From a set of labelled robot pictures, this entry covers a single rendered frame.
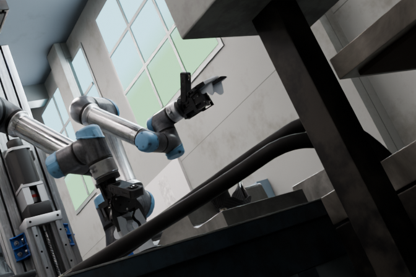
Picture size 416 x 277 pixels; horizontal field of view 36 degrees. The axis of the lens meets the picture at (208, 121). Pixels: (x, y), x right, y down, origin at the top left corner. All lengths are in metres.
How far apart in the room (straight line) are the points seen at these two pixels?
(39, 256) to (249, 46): 3.12
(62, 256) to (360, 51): 1.44
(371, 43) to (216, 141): 4.34
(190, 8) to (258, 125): 4.10
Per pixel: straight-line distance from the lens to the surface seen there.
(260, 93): 5.05
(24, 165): 2.48
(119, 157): 2.59
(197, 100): 2.38
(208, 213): 1.56
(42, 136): 2.11
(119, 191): 1.80
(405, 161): 1.18
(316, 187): 1.79
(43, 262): 2.36
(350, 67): 1.35
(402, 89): 4.14
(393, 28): 1.29
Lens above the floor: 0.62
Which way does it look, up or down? 17 degrees up
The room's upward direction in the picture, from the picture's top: 24 degrees counter-clockwise
